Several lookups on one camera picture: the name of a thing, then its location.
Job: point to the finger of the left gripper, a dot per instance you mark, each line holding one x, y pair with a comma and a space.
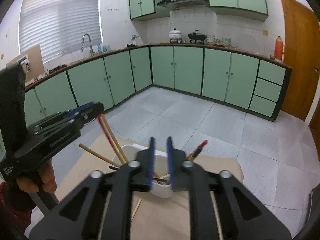
90, 114
78, 109

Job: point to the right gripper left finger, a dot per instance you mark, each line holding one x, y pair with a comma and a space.
143, 175

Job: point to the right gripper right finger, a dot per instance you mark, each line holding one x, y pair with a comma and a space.
176, 157

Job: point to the red patterned chopstick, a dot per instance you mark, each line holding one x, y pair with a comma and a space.
197, 151

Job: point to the black chopstick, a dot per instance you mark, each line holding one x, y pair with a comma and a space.
113, 167

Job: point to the green lower kitchen cabinets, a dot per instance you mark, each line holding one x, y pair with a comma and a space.
239, 80

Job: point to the left hand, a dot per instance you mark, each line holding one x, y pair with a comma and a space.
47, 176

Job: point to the red tipped wooden chopstick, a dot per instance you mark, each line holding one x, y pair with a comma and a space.
106, 133

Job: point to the plain wooden chopstick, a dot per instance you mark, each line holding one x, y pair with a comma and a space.
92, 152

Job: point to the cardboard box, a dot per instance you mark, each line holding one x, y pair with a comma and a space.
31, 62

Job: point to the small kettle on counter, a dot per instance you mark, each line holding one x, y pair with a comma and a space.
133, 41

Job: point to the white window blinds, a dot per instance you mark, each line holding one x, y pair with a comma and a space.
60, 27

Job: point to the white cooking pot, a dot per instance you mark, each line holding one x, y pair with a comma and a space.
175, 36

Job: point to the black wok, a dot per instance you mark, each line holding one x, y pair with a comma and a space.
196, 37

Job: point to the glass jars on counter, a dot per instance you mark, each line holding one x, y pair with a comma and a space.
223, 42

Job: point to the black range hood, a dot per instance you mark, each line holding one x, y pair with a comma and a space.
174, 4

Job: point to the orange thermos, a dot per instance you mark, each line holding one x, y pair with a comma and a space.
279, 49

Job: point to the brown wooden door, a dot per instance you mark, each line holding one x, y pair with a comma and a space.
302, 56

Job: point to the red handled chopstick on mat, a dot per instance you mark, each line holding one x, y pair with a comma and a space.
135, 209

